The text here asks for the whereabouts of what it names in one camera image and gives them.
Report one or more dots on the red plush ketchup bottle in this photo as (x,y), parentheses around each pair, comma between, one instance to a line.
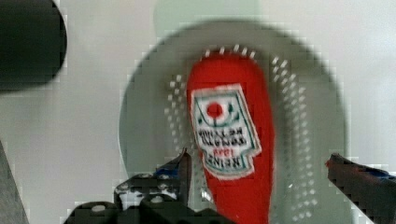
(233,128)

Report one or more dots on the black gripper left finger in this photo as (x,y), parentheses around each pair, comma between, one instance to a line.
(160,197)

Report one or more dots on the green oval strainer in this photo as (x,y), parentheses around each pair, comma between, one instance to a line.
(308,120)

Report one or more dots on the black frying pan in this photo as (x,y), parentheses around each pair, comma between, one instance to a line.
(33,43)

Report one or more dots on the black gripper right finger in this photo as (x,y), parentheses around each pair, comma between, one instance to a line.
(372,190)

